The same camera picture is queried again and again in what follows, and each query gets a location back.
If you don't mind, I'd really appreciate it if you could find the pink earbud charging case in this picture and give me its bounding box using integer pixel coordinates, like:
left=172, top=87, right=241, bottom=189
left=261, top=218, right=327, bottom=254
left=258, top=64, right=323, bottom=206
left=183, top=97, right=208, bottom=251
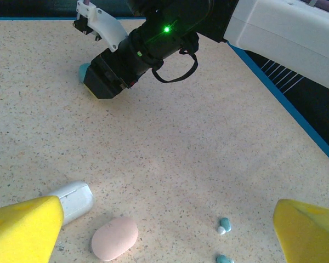
left=91, top=216, right=139, bottom=261

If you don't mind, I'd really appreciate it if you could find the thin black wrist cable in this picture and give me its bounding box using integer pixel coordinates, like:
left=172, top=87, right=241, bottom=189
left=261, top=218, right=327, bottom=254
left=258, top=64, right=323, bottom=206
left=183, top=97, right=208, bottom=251
left=152, top=49, right=198, bottom=83

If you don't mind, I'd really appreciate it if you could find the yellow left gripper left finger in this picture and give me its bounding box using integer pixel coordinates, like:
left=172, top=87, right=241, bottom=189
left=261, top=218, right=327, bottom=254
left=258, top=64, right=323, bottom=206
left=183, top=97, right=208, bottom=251
left=0, top=195, right=65, bottom=263

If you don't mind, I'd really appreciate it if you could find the blue wireless earbud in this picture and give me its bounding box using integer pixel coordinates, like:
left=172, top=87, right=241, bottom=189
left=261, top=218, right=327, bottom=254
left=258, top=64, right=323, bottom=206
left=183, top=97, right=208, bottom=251
left=217, top=217, right=232, bottom=235
left=215, top=254, right=235, bottom=263

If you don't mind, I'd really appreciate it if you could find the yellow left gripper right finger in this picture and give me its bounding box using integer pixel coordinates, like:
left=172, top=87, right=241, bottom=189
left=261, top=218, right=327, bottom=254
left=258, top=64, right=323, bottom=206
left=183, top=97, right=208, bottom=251
left=273, top=198, right=329, bottom=263

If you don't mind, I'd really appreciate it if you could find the white earbud charging case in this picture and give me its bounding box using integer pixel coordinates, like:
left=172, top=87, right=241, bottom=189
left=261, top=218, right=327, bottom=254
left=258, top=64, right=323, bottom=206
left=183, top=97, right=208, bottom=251
left=45, top=180, right=96, bottom=227

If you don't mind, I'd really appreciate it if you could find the blue earbud charging case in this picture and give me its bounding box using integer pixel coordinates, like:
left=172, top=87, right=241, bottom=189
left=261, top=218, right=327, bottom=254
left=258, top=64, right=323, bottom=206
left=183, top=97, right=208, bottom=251
left=78, top=62, right=92, bottom=83

